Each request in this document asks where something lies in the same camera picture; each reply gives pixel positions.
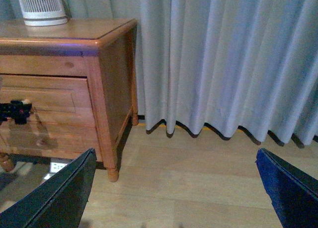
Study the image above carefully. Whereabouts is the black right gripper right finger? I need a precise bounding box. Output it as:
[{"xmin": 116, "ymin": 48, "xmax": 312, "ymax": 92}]
[{"xmin": 256, "ymin": 148, "xmax": 318, "ymax": 228}]

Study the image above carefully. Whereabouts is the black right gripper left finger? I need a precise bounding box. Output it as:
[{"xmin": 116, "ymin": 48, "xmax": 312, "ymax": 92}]
[{"xmin": 0, "ymin": 149, "xmax": 96, "ymax": 228}]

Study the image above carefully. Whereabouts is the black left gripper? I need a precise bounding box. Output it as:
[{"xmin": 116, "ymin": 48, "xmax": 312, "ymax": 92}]
[{"xmin": 0, "ymin": 99, "xmax": 32, "ymax": 124}]

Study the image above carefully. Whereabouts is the wooden drawer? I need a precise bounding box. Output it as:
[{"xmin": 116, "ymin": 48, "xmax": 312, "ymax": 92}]
[
  {"xmin": 0, "ymin": 120, "xmax": 102, "ymax": 162},
  {"xmin": 0, "ymin": 75, "xmax": 95, "ymax": 127}
]

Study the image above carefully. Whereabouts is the floor power socket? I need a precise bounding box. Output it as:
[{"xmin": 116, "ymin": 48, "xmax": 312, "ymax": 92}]
[{"xmin": 43, "ymin": 158, "xmax": 72, "ymax": 181}]

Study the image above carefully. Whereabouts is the wooden nightstand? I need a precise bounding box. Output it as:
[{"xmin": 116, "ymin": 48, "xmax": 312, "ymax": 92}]
[{"xmin": 0, "ymin": 19, "xmax": 138, "ymax": 182}]

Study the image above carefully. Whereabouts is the white air purifier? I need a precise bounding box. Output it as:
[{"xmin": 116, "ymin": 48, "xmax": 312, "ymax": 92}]
[{"xmin": 19, "ymin": 0, "xmax": 68, "ymax": 26}]

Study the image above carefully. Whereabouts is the grey curtain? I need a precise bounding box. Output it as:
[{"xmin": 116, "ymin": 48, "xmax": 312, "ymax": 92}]
[{"xmin": 62, "ymin": 0, "xmax": 318, "ymax": 145}]

